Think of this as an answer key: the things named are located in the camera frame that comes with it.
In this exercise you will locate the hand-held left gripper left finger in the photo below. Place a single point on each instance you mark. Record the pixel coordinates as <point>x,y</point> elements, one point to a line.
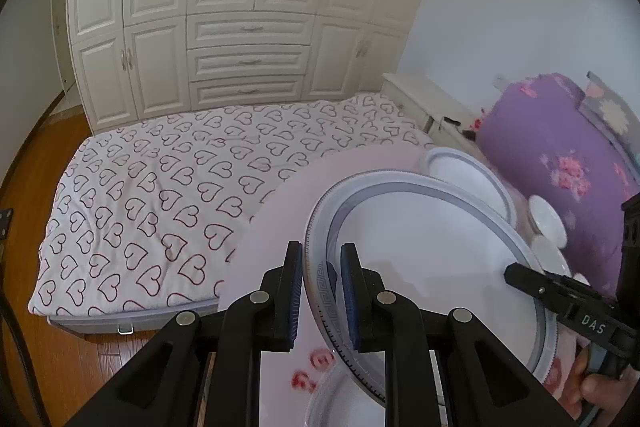
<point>297,292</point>

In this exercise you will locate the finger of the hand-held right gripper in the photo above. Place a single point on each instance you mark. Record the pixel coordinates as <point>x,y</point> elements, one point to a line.
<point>575,312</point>

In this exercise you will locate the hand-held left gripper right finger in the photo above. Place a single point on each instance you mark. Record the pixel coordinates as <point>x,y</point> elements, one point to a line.
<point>349,297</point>

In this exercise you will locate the plain white bowl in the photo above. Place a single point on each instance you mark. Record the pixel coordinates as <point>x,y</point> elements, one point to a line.
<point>550,257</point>

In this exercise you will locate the large white grey-rimmed plate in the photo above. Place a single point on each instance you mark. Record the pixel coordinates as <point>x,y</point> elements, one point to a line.
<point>425,247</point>

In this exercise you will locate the white bowl with patterned band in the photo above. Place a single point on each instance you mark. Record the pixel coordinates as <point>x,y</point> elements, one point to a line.
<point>547,217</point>

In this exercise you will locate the person's right hand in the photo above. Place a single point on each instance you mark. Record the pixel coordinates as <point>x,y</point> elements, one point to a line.
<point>607,394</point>

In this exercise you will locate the purple floral quilt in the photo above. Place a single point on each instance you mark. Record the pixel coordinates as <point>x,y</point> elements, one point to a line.
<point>550,147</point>

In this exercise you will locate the grey daisy print pillow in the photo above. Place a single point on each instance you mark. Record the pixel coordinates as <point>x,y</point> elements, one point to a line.
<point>612,107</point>

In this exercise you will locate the grey bed base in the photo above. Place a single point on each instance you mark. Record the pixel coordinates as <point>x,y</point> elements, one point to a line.
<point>100,324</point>

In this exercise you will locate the white nightstand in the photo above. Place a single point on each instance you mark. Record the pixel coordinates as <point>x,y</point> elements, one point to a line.
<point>425,102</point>

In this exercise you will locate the white panelled wardrobe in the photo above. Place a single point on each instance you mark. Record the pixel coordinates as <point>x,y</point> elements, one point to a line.
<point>225,7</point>

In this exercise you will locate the metal door hinge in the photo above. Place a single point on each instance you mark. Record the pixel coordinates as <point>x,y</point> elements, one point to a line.
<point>6,223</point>

